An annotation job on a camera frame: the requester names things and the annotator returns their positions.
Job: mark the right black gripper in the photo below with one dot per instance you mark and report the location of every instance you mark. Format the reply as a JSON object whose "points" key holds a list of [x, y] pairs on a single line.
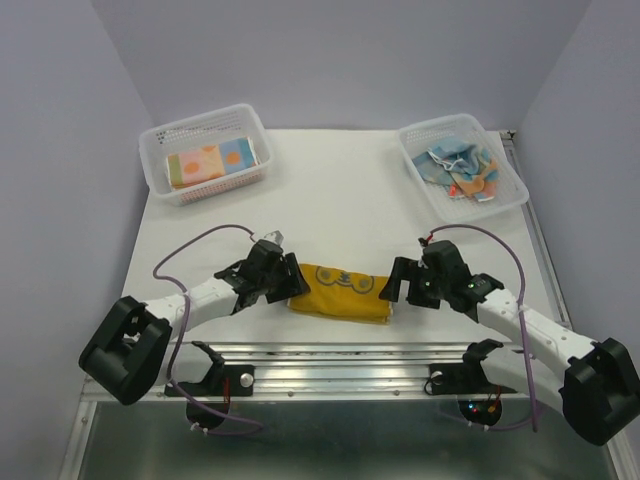
{"points": [[406, 269]]}

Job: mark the aluminium mounting rail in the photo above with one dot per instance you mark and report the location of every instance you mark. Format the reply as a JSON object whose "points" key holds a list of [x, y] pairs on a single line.
{"points": [[341, 372]]}

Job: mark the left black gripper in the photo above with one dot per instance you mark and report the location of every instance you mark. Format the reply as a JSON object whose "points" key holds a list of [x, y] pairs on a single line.
{"points": [[293, 284]]}

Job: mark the left white plastic basket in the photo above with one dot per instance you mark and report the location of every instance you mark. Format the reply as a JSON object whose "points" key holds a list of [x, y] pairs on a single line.
{"points": [[214, 127]]}

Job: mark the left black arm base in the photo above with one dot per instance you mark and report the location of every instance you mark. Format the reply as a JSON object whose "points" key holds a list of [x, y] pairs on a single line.
{"points": [[203, 372]]}

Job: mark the orange plush towel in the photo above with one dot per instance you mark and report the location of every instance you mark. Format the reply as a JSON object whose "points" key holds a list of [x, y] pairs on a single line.
{"points": [[210, 162]]}

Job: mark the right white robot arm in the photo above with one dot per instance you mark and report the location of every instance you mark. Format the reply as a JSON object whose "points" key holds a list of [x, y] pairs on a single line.
{"points": [[593, 385]]}

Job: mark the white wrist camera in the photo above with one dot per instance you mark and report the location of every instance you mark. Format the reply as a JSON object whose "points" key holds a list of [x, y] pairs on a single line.
{"points": [[428, 240], [275, 237]]}

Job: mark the yellow blue hello towel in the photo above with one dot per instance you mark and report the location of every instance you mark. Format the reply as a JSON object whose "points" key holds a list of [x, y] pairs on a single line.
{"points": [[342, 295]]}

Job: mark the white plastic basket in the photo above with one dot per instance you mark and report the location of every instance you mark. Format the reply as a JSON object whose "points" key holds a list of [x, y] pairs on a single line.
{"points": [[214, 127], [417, 138]]}

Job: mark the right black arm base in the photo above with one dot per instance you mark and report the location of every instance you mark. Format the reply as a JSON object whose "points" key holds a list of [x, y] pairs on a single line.
{"points": [[465, 377]]}

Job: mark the right white plastic basket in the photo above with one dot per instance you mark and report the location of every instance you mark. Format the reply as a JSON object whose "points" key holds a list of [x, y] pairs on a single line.
{"points": [[417, 138]]}

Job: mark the light blue colourful towel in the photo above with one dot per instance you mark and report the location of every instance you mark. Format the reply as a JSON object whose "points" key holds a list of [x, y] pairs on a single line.
{"points": [[464, 169]]}

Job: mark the right aluminium side rail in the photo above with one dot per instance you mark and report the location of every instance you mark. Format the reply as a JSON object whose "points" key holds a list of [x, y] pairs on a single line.
{"points": [[552, 286]]}

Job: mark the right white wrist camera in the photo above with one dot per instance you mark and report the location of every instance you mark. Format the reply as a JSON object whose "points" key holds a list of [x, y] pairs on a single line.
{"points": [[428, 240]]}

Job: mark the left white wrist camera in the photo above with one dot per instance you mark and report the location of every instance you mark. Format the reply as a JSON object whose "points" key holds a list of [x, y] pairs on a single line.
{"points": [[275, 237]]}

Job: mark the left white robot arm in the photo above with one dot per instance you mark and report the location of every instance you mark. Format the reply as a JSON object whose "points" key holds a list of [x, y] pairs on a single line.
{"points": [[127, 354]]}

